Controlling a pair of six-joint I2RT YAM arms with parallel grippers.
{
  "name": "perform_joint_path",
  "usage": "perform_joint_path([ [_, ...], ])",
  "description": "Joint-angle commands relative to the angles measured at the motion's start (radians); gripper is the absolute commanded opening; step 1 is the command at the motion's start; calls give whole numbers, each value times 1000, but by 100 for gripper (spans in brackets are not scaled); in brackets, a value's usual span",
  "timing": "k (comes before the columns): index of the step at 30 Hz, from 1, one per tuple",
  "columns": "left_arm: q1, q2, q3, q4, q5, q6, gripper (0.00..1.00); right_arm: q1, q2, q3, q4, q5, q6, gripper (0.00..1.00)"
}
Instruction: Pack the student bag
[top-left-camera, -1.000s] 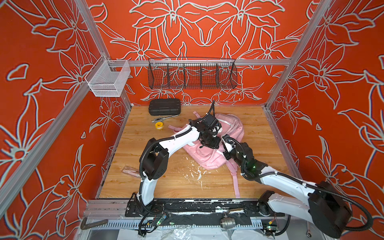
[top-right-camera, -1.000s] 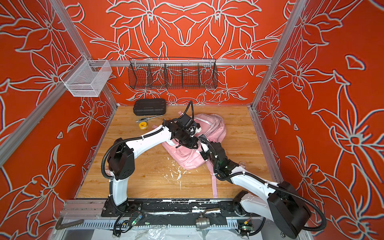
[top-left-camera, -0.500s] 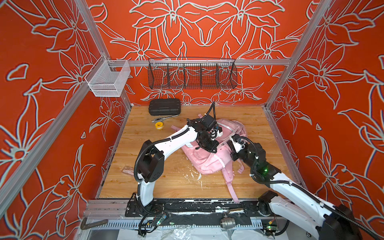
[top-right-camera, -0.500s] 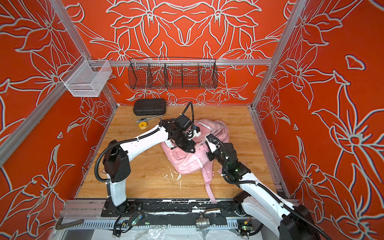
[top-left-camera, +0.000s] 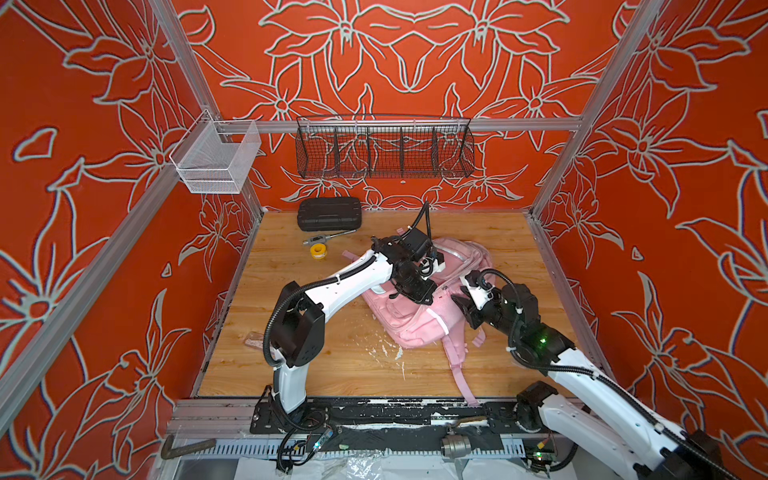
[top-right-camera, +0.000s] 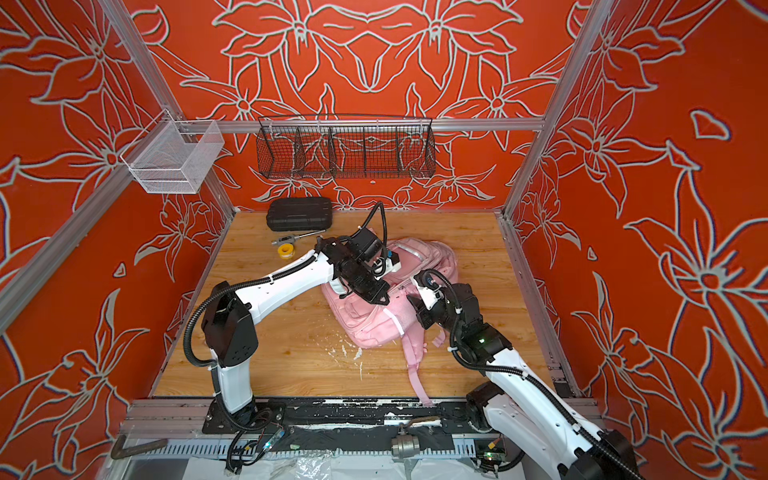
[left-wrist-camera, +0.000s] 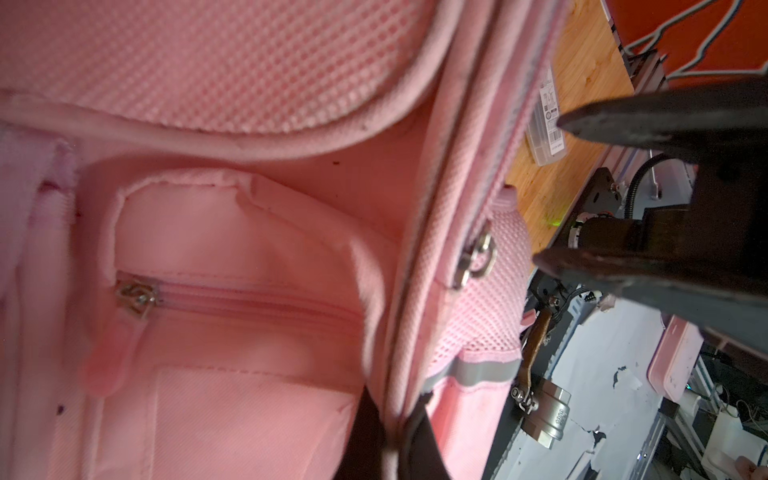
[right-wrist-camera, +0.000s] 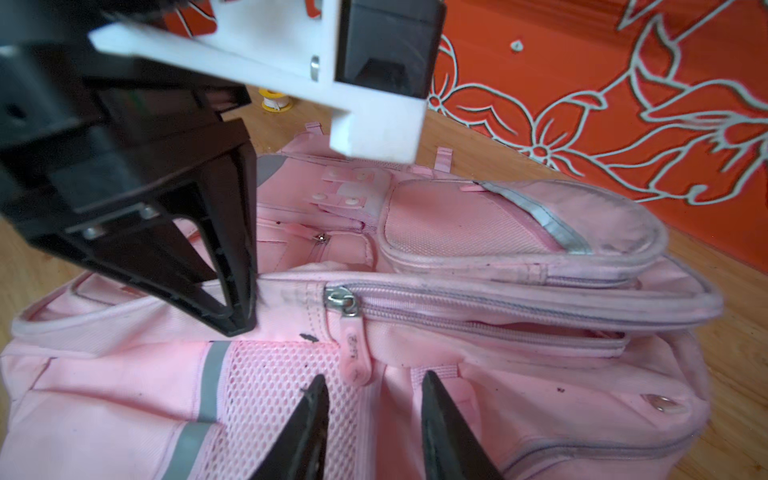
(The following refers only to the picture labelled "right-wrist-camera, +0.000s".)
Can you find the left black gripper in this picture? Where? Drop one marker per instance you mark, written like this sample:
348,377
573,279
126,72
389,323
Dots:
126,166

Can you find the pink student backpack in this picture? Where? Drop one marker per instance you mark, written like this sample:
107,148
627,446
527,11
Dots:
549,310

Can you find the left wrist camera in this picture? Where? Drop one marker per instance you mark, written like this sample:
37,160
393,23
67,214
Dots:
369,62

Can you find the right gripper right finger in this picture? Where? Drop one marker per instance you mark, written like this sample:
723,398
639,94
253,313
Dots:
450,449

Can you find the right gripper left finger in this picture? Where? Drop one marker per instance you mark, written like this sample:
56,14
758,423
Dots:
299,451

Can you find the yellow tape roll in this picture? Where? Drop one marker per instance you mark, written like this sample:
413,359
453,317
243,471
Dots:
274,102

